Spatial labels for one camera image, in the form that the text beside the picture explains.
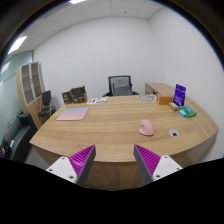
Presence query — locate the black leather armchair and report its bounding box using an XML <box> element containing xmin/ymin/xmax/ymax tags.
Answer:
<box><xmin>1</xmin><ymin>113</ymin><xmax>37</xmax><ymax>162</ymax></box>

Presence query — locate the wooden glass-door cabinet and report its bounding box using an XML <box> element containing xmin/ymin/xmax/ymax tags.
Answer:
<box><xmin>16</xmin><ymin>62</ymin><xmax>45</xmax><ymax>128</ymax></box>

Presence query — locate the grey mesh office chair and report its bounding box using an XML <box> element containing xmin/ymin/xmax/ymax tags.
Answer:
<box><xmin>104</xmin><ymin>75</ymin><xmax>138</xmax><ymax>97</ymax></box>

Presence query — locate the pink mouse pad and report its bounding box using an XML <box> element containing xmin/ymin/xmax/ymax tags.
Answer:
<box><xmin>57</xmin><ymin>107</ymin><xmax>89</xmax><ymax>121</ymax></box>

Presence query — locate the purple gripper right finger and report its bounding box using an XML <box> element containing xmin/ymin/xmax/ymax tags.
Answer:
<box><xmin>133</xmin><ymin>144</ymin><xmax>182</xmax><ymax>185</ymax></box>

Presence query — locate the green wet wipes pack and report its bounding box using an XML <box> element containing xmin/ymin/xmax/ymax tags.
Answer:
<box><xmin>181</xmin><ymin>106</ymin><xmax>197</xmax><ymax>117</ymax></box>

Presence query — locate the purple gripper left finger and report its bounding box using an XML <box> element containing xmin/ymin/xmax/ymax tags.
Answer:
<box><xmin>47</xmin><ymin>145</ymin><xmax>96</xmax><ymax>186</ymax></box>

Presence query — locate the wooden tissue box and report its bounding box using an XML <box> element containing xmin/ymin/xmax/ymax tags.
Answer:
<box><xmin>157</xmin><ymin>95</ymin><xmax>173</xmax><ymax>105</ymax></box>

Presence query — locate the blue small packet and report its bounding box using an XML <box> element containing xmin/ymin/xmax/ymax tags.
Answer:
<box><xmin>178</xmin><ymin>109</ymin><xmax>187</xmax><ymax>117</ymax></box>

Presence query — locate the round white plate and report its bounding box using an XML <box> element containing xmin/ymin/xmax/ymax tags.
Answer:
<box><xmin>139</xmin><ymin>94</ymin><xmax>157</xmax><ymax>102</ymax></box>

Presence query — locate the white and green leaflet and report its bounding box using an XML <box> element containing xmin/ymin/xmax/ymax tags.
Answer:
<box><xmin>87</xmin><ymin>97</ymin><xmax>108</xmax><ymax>104</ymax></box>

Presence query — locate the dark cardboard box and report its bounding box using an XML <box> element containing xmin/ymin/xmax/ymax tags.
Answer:
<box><xmin>62</xmin><ymin>86</ymin><xmax>87</xmax><ymax>104</ymax></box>

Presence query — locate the ceiling light panel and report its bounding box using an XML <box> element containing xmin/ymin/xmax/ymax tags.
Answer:
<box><xmin>8</xmin><ymin>36</ymin><xmax>27</xmax><ymax>55</ymax></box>

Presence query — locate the pink computer mouse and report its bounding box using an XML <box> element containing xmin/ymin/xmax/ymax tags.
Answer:
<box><xmin>139</xmin><ymin>119</ymin><xmax>154</xmax><ymax>136</ymax></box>

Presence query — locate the wooden side cabinet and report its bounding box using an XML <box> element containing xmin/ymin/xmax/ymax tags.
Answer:
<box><xmin>145</xmin><ymin>83</ymin><xmax>175</xmax><ymax>96</ymax></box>

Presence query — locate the yellow small packet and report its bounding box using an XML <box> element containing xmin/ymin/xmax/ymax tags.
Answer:
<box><xmin>167</xmin><ymin>102</ymin><xmax>179</xmax><ymax>111</ymax></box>

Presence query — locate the table cable grommet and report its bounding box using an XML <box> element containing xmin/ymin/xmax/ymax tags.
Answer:
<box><xmin>169</xmin><ymin>129</ymin><xmax>179</xmax><ymax>137</ymax></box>

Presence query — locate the small black office chair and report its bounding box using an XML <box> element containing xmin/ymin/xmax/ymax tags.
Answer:
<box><xmin>38</xmin><ymin>90</ymin><xmax>55</xmax><ymax>118</ymax></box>

